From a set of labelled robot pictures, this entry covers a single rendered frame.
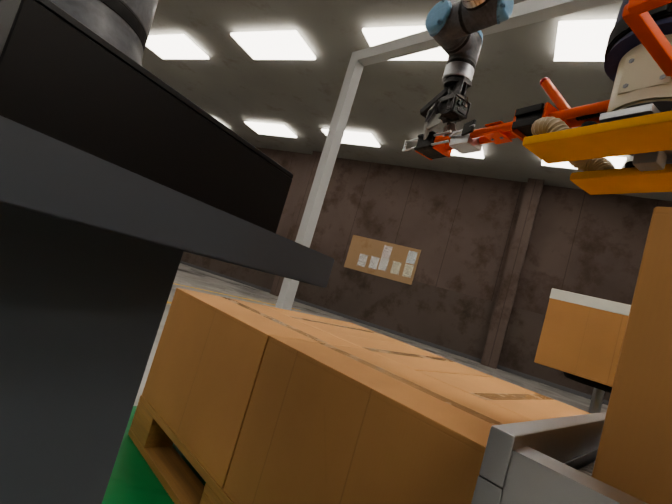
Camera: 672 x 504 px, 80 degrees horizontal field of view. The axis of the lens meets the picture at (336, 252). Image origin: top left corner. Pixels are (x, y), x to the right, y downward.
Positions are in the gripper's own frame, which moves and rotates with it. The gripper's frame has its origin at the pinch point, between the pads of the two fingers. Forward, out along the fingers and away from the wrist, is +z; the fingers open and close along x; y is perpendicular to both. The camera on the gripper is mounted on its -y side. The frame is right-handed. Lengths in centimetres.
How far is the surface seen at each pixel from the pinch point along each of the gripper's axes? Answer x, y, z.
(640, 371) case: -15, 71, 50
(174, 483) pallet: -40, -25, 120
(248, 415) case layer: -35, 0, 89
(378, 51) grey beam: 105, -254, -190
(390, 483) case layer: -24, 42, 82
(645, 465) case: -15, 74, 61
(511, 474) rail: -33, 69, 66
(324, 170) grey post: 99, -282, -61
